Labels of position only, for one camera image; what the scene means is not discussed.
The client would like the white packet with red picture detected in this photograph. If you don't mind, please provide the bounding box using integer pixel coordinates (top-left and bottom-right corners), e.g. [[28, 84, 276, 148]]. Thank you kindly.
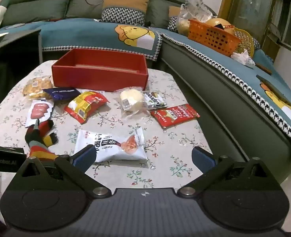
[[25, 99, 55, 128]]

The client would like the blue bear sofa cover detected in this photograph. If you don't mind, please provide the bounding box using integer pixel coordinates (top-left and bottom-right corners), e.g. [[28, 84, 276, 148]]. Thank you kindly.
[[160, 28, 291, 163], [0, 18, 163, 62]]

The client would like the yellow round object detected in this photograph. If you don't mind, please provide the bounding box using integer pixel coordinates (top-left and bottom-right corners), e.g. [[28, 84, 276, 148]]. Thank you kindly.
[[206, 17, 235, 34]]

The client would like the green sofa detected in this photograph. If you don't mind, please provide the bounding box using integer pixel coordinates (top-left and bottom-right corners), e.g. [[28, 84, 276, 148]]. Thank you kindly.
[[0, 0, 291, 185]]

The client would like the flat red snack packet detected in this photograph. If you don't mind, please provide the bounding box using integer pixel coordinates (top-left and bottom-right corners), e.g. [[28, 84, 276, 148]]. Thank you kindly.
[[150, 104, 200, 129]]

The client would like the white and green snack packet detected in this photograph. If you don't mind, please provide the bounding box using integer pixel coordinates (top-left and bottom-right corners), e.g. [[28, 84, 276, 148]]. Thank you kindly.
[[142, 90, 168, 111]]

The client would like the clear plastic bag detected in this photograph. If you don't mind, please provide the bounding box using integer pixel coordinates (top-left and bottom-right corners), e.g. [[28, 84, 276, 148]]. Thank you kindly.
[[175, 0, 211, 36]]

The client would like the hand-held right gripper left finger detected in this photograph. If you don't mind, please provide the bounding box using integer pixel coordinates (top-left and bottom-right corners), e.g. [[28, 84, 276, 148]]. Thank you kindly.
[[13, 145, 111, 198]]

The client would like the red and yellow snack packet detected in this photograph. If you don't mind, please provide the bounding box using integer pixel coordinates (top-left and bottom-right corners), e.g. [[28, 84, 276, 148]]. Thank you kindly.
[[64, 91, 110, 124]]

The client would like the orange houndstooth pillow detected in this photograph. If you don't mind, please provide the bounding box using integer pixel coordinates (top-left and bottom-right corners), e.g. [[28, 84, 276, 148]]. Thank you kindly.
[[101, 0, 149, 26], [168, 5, 183, 32]]

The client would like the floral tablecloth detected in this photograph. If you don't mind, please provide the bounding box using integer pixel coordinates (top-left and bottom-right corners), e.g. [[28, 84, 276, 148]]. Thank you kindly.
[[0, 60, 213, 224]]

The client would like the clear packet with pale bun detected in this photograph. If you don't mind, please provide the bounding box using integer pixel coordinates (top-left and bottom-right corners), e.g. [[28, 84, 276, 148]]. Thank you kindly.
[[113, 86, 148, 119]]

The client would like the dark blue snack packet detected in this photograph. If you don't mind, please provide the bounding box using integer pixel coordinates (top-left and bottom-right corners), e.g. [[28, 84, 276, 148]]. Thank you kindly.
[[43, 87, 81, 102]]

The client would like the red cardboard box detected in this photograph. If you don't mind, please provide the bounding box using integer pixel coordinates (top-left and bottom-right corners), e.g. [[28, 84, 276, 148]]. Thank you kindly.
[[51, 49, 149, 92]]

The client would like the clear cracker packet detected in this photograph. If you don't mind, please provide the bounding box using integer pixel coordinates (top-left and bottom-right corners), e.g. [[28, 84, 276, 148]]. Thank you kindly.
[[22, 75, 54, 101]]

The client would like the large white snack packet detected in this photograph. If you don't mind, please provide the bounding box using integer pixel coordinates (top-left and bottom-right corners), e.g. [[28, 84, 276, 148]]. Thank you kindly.
[[74, 127, 148, 163]]

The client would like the orange plastic basket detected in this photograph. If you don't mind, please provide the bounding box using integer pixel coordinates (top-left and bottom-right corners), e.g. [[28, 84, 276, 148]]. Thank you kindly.
[[187, 19, 242, 57]]

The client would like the yellow perforated basket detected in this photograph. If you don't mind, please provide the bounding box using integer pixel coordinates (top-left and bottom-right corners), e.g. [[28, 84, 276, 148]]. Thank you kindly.
[[232, 28, 255, 58]]

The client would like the crumpled white tissue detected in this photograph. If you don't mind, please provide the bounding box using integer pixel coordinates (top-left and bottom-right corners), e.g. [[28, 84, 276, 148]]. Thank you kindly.
[[231, 49, 256, 66]]

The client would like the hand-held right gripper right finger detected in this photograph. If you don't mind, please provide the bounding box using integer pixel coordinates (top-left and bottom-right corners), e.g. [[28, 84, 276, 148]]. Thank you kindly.
[[177, 146, 279, 198]]

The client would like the green sofa back cushion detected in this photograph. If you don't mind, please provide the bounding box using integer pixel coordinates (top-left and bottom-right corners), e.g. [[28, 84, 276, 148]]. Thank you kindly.
[[66, 0, 149, 20], [9, 0, 74, 26], [148, 0, 217, 29]]

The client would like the person's left hand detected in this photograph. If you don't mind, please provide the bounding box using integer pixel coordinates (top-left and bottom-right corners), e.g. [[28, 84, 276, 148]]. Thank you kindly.
[[24, 119, 62, 162]]

